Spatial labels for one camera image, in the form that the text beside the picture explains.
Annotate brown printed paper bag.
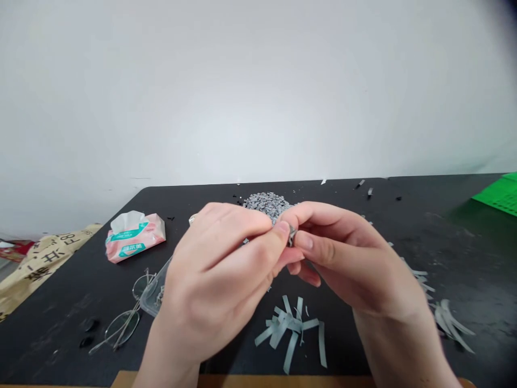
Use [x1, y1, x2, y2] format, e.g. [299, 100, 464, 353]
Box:
[0, 223, 103, 324]

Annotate heap of curled grey strips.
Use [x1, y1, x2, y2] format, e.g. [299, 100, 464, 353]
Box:
[387, 241, 478, 355]

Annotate person's right hand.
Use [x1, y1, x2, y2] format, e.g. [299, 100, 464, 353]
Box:
[287, 201, 435, 322]

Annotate pile of grey paper strips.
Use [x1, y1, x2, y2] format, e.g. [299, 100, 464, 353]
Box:
[254, 294, 329, 376]

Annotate green plastic crate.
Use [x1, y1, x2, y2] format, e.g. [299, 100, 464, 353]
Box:
[470, 171, 517, 218]

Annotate thin metal frame eyeglasses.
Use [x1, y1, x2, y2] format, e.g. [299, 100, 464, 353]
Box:
[87, 268, 163, 357]

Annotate red packet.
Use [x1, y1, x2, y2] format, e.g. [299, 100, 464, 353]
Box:
[0, 239, 36, 264]

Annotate pile of small grey parts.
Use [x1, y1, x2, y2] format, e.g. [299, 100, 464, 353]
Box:
[241, 191, 302, 228]

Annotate pink tissue pack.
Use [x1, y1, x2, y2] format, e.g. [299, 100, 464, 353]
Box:
[104, 210, 167, 265]

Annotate person's left hand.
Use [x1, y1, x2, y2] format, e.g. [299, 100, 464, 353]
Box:
[149, 201, 306, 356]

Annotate clear plastic container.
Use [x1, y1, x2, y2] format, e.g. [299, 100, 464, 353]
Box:
[138, 253, 176, 319]

